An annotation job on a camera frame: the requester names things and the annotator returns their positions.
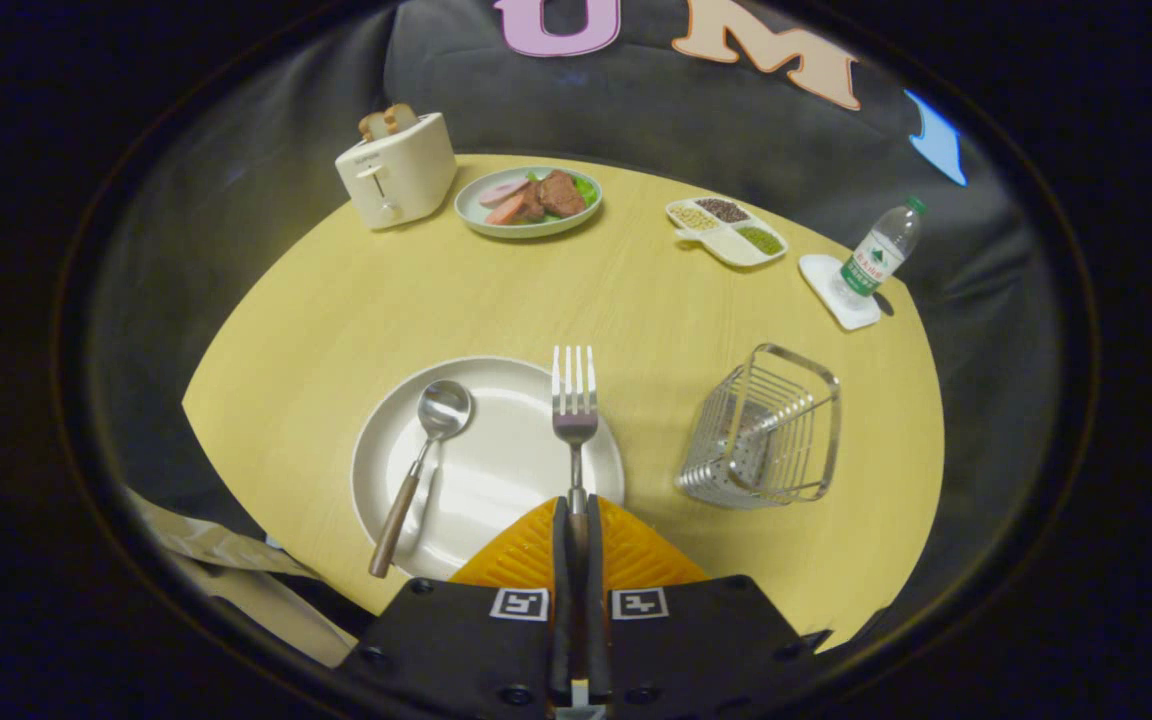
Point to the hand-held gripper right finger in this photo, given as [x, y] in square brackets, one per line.
[696, 650]

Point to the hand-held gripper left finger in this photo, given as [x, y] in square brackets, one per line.
[456, 650]

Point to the large white round plate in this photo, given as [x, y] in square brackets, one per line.
[496, 470]

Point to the beige cloth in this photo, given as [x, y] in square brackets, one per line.
[236, 575]

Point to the white square coaster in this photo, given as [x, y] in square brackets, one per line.
[821, 285]

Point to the divided white grain dish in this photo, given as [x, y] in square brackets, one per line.
[726, 245]

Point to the pale green food plate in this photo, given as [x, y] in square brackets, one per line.
[481, 218]

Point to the clear plastic water bottle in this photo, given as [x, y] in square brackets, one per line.
[876, 255]

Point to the pink sausage slice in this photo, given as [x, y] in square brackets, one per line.
[501, 190]
[504, 210]

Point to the brown meat piece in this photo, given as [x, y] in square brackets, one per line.
[561, 193]

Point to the cream white toaster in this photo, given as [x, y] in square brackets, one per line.
[401, 180]

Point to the green lettuce leaf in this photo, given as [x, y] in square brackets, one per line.
[588, 188]

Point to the toasted bread slice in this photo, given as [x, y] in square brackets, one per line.
[372, 125]
[401, 117]

